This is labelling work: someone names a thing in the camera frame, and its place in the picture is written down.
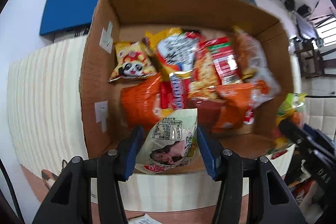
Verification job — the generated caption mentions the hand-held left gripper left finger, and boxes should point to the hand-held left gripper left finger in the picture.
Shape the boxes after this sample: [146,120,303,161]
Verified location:
[31,126,145,224]

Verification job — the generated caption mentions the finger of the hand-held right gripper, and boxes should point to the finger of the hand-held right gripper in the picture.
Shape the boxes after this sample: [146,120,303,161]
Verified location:
[303,124,335,148]
[279,119,315,152]

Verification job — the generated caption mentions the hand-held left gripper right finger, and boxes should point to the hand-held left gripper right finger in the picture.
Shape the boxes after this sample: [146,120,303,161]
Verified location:
[197,126,307,224]

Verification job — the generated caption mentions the colourful candy bag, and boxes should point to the colourful candy bag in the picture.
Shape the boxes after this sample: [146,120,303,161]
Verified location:
[267,93,307,160]

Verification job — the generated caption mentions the white face-print snack packet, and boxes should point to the white face-print snack packet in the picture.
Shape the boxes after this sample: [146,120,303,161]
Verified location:
[134,108,198,174]

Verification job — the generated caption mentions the small red snack packet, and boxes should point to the small red snack packet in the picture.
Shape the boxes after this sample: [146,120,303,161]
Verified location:
[243,107,256,125]

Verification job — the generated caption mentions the white and orange snack packet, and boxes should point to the white and orange snack packet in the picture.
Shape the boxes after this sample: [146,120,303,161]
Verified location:
[233,27,282,109]

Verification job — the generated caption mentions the red instant noodle packet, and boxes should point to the red instant noodle packet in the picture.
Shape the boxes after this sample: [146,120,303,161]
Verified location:
[160,52,223,111]

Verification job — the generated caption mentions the yellow panda snack packet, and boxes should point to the yellow panda snack packet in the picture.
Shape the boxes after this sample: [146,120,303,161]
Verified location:
[108,41,156,83]

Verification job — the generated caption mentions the red snack packet white label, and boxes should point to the red snack packet white label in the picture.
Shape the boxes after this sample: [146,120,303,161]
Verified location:
[203,36,243,85]

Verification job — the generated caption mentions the yellow-edged snack packet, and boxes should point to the yellow-edged snack packet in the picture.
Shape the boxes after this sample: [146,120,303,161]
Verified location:
[144,27,204,81]

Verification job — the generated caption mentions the printed cardboard box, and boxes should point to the printed cardboard box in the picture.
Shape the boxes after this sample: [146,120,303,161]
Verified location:
[79,0,294,175]

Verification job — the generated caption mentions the white padded chair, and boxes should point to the white padded chair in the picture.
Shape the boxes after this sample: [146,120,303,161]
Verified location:
[302,96,336,136]

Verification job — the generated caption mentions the red bag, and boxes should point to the red bag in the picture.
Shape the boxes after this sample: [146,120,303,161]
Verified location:
[287,178,322,204]

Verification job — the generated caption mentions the clear white snack packet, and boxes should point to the clear white snack packet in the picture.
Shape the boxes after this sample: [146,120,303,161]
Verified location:
[127,214,158,224]

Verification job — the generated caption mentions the brown chair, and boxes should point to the brown chair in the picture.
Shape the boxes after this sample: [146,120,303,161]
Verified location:
[293,37,332,79]

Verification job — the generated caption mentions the window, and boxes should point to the window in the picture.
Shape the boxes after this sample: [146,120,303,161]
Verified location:
[314,13,336,47]

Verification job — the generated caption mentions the black speaker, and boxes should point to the black speaker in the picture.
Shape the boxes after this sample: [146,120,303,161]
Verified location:
[297,5,312,18]

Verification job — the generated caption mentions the blue chair seat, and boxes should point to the blue chair seat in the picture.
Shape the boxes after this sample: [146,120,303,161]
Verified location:
[39,0,116,36]

